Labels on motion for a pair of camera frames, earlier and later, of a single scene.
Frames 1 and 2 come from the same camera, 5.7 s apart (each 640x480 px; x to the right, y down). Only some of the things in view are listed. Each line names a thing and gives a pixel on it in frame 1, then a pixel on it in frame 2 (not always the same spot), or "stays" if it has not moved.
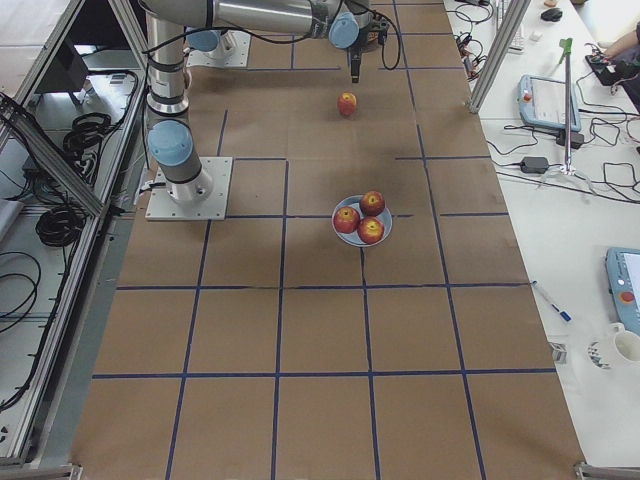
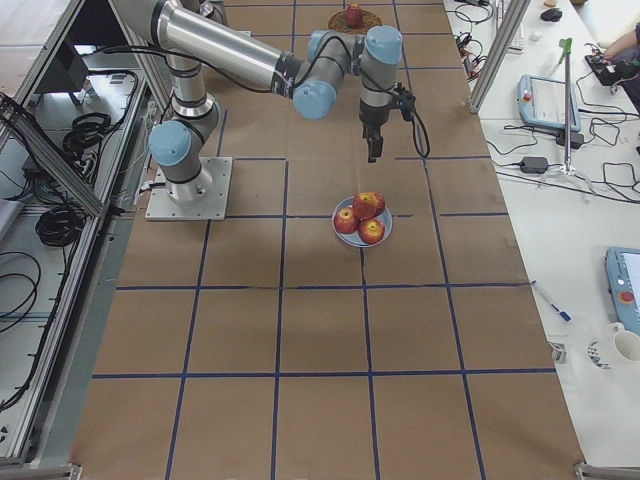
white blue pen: x=551 y=301 stays
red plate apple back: x=372 y=204 stays
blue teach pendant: x=542 y=102 stays
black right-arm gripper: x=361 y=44 to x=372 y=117
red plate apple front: x=370 y=229 stays
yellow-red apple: x=346 y=103 to x=368 y=204
